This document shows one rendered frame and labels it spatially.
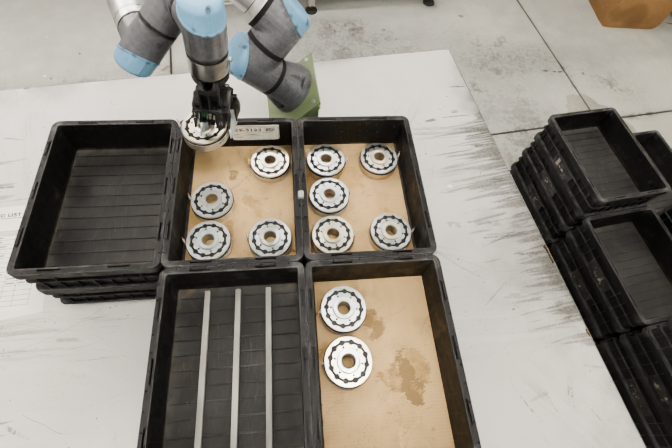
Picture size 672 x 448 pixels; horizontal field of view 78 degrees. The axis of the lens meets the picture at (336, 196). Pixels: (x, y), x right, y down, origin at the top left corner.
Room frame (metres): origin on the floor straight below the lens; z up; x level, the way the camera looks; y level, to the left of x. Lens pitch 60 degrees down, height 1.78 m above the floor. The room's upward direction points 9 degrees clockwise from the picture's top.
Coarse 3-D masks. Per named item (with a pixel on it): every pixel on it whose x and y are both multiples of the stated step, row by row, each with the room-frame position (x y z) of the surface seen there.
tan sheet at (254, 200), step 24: (216, 168) 0.58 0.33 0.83; (240, 168) 0.59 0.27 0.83; (192, 192) 0.50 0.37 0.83; (240, 192) 0.52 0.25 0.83; (264, 192) 0.53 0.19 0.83; (288, 192) 0.54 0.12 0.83; (192, 216) 0.43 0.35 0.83; (240, 216) 0.45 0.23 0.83; (264, 216) 0.46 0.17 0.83; (288, 216) 0.47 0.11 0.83; (240, 240) 0.39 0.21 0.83
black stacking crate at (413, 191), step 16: (304, 128) 0.70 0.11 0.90; (320, 128) 0.71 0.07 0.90; (336, 128) 0.72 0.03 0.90; (352, 128) 0.73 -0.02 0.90; (368, 128) 0.74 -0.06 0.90; (384, 128) 0.75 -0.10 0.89; (400, 128) 0.76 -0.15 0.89; (304, 144) 0.70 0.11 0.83; (320, 144) 0.71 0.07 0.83; (400, 144) 0.73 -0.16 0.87; (400, 160) 0.69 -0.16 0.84; (400, 176) 0.65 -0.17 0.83; (416, 192) 0.55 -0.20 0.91; (416, 208) 0.52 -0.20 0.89; (416, 224) 0.49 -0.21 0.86; (416, 240) 0.45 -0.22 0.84
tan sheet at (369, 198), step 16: (336, 144) 0.72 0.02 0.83; (352, 144) 0.73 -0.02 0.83; (368, 144) 0.74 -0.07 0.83; (352, 160) 0.67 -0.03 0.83; (352, 176) 0.62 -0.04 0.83; (352, 192) 0.57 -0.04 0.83; (368, 192) 0.58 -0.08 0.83; (384, 192) 0.59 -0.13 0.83; (400, 192) 0.59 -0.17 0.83; (352, 208) 0.52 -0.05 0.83; (368, 208) 0.53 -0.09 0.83; (384, 208) 0.54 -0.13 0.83; (400, 208) 0.54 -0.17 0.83; (352, 224) 0.48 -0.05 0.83; (368, 224) 0.48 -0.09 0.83; (368, 240) 0.44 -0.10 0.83
